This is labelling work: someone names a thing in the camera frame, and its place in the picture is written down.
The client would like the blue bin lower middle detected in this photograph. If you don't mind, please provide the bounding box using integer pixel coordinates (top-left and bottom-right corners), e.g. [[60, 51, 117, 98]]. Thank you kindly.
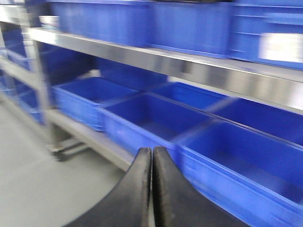
[[100, 93, 212, 157]]

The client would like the steel rack of bins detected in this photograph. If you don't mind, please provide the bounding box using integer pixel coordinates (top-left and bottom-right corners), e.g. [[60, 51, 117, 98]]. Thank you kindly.
[[0, 5, 303, 170]]

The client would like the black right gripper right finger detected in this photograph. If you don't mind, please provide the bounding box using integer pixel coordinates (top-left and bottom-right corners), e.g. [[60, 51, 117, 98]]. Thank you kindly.
[[152, 147, 241, 227]]

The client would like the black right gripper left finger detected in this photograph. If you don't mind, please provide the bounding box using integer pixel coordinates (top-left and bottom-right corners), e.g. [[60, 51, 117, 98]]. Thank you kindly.
[[66, 148, 152, 227]]

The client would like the blue bin lower right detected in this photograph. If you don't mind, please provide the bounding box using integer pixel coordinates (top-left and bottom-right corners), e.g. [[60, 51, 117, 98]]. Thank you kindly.
[[177, 121, 303, 227]]

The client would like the blue bin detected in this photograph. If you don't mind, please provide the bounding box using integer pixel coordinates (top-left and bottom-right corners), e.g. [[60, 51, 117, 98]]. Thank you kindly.
[[177, 121, 303, 227], [52, 76, 140, 132], [100, 93, 212, 157]]

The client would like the blue bin lower left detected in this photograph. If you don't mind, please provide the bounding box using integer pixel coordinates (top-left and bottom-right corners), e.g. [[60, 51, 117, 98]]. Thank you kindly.
[[52, 76, 140, 132]]

